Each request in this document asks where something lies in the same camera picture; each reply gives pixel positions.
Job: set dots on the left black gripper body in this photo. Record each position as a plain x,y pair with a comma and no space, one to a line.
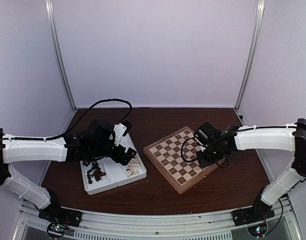
117,157

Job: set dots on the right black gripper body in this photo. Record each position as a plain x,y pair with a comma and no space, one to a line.
213,154

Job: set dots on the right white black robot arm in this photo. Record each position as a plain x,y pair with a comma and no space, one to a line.
217,145

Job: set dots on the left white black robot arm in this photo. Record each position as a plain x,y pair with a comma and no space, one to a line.
101,139

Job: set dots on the pile of light chess pieces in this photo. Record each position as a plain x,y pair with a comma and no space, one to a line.
132,168

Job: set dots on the pile of dark chess pieces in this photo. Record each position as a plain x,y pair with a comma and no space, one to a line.
93,170

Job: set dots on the wooden chess board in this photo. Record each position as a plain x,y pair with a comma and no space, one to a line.
174,160

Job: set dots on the right controller board with LEDs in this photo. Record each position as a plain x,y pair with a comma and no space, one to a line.
257,231

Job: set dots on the controller board with leds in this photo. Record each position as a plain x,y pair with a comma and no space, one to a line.
257,231
56,230

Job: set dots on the left controller board with LEDs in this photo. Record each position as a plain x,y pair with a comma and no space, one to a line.
56,230

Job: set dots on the white plastic compartment tray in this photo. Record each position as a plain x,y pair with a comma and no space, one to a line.
116,176

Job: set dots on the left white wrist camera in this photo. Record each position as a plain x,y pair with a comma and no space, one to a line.
121,130

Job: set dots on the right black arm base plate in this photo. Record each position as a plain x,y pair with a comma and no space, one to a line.
245,216

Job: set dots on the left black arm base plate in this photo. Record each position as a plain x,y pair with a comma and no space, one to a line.
65,217

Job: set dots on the front aluminium frame rail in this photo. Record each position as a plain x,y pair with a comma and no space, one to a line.
218,225

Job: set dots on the right aluminium frame post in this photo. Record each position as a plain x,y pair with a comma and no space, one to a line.
251,56

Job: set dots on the aluminium frame post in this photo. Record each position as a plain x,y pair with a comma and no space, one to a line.
59,58
251,56

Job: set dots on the left aluminium frame post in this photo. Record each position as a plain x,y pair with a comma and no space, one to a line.
59,58

